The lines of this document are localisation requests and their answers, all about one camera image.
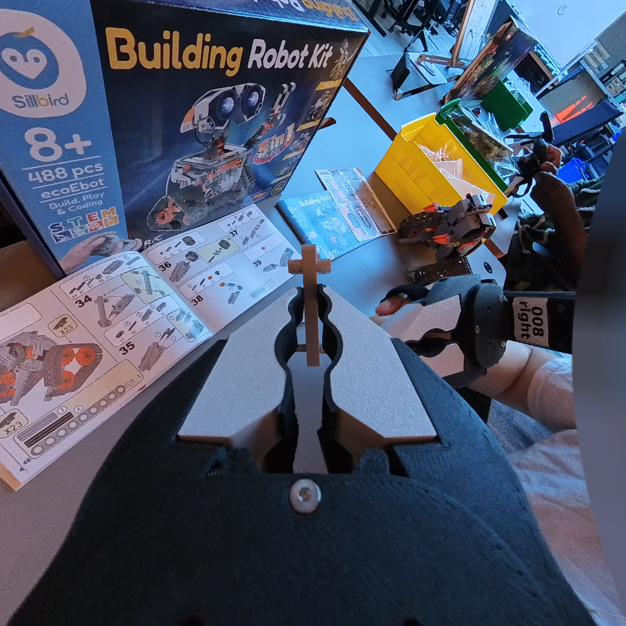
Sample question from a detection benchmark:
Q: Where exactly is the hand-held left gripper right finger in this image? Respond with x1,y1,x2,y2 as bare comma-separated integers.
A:
319,285,438,474

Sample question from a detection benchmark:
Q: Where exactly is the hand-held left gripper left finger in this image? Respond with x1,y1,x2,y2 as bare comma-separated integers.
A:
177,288,304,474

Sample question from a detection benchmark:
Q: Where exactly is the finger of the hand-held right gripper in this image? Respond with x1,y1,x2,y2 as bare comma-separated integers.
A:
369,293,464,344
408,332,468,377

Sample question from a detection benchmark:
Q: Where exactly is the grey beam assembly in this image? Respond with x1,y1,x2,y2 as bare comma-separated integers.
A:
288,245,331,368

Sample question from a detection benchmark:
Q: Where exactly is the person's right forearm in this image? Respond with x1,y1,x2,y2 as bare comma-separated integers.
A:
467,342,544,404

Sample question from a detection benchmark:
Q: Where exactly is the grey desk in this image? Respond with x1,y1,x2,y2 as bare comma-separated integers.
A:
0,29,539,626

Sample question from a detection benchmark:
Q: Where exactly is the dark tracked robot model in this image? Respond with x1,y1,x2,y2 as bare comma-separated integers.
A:
397,192,498,285

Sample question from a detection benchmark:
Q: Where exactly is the sticker sheet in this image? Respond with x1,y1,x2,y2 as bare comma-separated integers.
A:
314,167,398,244

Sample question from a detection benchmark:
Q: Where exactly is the open instruction booklet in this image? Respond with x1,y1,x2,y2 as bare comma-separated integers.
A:
0,203,302,492

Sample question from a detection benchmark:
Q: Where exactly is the small blue booklet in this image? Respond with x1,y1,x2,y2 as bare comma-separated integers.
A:
275,193,365,260

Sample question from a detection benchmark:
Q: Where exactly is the yellow bin with plastic bags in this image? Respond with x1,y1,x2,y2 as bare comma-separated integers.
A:
374,112,509,216

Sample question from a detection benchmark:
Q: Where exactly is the green storage bin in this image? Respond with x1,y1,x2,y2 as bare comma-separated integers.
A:
434,78,535,147

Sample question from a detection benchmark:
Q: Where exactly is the black tablet on wooden stand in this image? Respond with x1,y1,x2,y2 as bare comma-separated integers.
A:
390,49,463,102

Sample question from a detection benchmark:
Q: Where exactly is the dark printed toy box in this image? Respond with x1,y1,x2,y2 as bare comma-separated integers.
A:
447,17,539,103

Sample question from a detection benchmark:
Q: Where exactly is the robot kit box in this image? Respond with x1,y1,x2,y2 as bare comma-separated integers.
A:
0,0,371,278

